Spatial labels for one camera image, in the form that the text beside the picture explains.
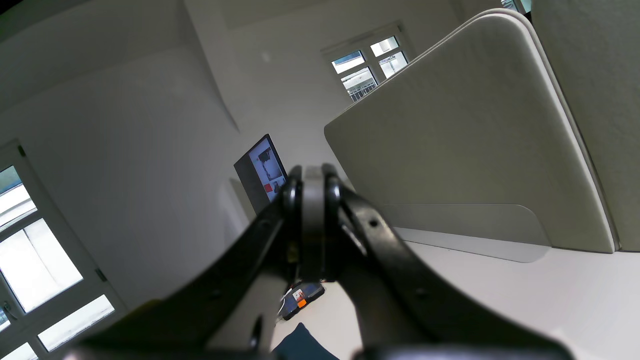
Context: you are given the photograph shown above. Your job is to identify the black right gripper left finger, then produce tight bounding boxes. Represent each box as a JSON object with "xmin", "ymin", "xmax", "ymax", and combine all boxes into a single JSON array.
[{"xmin": 65, "ymin": 166, "xmax": 326, "ymax": 360}]

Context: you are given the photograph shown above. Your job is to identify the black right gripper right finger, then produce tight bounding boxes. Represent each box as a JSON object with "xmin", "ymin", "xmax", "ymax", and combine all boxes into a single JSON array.
[{"xmin": 322, "ymin": 164, "xmax": 573, "ymax": 360}]

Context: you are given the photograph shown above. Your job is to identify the blue T-shirt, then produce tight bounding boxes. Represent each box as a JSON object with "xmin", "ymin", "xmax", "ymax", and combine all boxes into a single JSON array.
[{"xmin": 272, "ymin": 322, "xmax": 338, "ymax": 360}]

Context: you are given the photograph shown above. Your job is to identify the grey desk divider panel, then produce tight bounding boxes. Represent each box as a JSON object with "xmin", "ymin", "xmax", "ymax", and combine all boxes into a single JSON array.
[{"xmin": 324, "ymin": 8, "xmax": 619, "ymax": 263}]

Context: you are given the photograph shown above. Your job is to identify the small upper window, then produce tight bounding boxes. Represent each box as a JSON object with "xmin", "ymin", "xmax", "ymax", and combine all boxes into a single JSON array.
[{"xmin": 321, "ymin": 22, "xmax": 415, "ymax": 103}]

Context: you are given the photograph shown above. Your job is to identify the orange handled tools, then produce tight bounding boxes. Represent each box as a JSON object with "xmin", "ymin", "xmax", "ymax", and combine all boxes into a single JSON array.
[{"xmin": 278, "ymin": 282, "xmax": 325, "ymax": 321}]

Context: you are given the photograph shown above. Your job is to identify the wall monitor screen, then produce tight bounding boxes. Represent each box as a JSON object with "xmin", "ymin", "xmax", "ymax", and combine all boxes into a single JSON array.
[{"xmin": 234, "ymin": 134, "xmax": 288, "ymax": 214}]

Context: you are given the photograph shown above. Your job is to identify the window with white frame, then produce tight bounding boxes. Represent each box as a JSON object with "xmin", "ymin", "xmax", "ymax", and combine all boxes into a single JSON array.
[{"xmin": 0, "ymin": 140, "xmax": 127, "ymax": 360}]

